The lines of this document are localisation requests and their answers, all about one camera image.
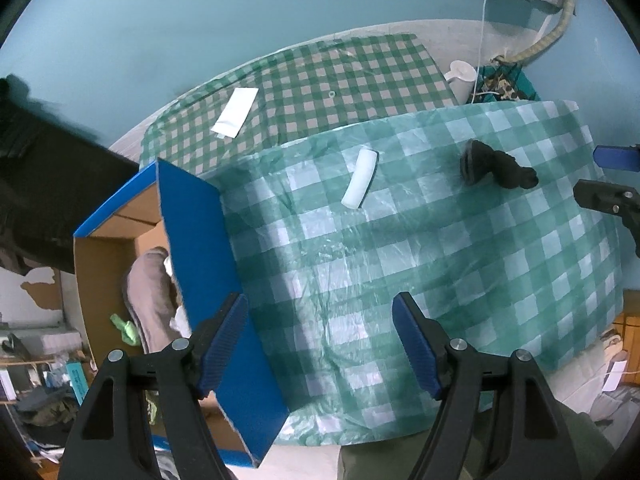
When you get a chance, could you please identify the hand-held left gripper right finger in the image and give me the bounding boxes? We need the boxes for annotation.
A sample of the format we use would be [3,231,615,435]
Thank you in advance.
[392,291,583,480]

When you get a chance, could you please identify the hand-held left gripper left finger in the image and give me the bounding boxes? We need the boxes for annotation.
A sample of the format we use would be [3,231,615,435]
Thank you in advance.
[57,292,249,480]

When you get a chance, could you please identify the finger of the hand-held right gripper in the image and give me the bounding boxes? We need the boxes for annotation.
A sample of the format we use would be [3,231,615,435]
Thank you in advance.
[573,179,640,261]
[594,142,640,169]

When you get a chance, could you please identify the grey sweater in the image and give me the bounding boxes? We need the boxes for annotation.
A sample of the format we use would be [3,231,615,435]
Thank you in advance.
[121,246,193,356]

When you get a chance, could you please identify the small green cloth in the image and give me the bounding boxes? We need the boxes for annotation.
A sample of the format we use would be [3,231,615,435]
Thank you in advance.
[110,312,141,347]

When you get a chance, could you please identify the black sock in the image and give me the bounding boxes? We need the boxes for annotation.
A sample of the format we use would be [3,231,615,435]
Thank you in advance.
[460,139,539,192]

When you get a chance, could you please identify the blue cardboard box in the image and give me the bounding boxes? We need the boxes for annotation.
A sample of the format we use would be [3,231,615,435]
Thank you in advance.
[73,156,291,468]

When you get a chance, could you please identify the white sock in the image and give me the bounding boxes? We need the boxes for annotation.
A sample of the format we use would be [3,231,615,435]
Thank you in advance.
[341,148,379,209]

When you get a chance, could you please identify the green checkered plastic sheet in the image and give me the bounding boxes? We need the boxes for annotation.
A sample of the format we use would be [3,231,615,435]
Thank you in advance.
[200,99,626,447]

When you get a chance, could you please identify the person's olive trousers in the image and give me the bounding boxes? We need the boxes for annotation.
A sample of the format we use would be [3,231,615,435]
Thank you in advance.
[337,400,616,480]

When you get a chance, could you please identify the leopard print cloth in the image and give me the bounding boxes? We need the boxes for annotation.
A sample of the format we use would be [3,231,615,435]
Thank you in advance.
[477,62,541,103]

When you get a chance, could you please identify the teal storage box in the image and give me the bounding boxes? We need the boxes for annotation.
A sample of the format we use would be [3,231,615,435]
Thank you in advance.
[65,360,91,406]

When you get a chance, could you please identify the white plastic jug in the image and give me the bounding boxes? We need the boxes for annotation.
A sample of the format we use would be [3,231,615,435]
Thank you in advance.
[444,60,477,106]

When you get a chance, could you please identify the white paper tag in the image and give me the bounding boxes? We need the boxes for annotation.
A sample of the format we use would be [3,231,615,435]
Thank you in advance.
[602,359,629,392]

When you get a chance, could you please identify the dark clothes pile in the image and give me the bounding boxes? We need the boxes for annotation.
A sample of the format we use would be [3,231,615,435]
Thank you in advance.
[15,390,81,441]

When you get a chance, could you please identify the wooden shelf rack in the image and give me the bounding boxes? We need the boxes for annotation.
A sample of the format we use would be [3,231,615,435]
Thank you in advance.
[0,357,61,406]

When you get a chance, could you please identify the black cabinet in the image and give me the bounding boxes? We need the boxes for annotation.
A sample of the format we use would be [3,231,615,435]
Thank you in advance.
[0,75,141,276]

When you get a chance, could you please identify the green checkered fabric tablecloth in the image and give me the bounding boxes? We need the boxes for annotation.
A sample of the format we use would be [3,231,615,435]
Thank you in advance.
[139,33,458,181]

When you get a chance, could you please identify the beige flexible hose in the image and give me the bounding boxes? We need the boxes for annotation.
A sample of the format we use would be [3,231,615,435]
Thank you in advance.
[500,0,577,63]

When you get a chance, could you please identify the thin white cable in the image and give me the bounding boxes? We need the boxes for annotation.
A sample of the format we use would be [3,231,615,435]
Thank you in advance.
[477,0,489,101]

